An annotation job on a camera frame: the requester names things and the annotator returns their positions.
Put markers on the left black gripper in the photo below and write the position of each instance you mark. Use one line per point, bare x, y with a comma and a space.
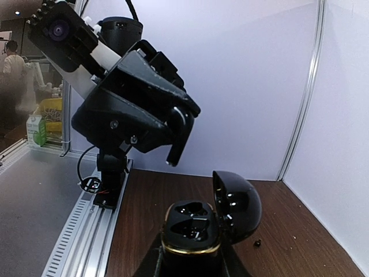
140, 102

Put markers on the front aluminium rail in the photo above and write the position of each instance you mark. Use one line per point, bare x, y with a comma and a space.
84, 244

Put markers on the left circuit board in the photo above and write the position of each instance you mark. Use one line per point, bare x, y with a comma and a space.
91, 185

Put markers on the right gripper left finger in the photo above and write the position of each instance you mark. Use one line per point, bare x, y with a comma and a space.
152, 264

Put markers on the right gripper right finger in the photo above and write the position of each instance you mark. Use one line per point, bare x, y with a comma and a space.
231, 265

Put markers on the yellow bin with cables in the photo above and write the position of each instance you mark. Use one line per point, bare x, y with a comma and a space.
51, 111

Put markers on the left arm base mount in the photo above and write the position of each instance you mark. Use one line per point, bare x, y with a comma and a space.
113, 171

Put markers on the right aluminium frame post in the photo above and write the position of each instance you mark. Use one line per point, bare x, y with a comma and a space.
307, 92

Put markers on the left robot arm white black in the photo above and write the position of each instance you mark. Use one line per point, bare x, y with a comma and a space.
120, 34

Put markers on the black earbud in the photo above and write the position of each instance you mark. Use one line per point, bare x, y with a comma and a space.
257, 243

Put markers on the green white carton box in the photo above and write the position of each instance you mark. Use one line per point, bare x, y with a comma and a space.
36, 131

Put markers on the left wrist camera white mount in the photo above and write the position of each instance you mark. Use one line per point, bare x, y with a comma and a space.
71, 45

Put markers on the black charging case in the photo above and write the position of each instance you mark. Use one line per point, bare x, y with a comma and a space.
193, 227

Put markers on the person in white shirt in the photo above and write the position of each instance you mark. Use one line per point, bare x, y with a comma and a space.
13, 81

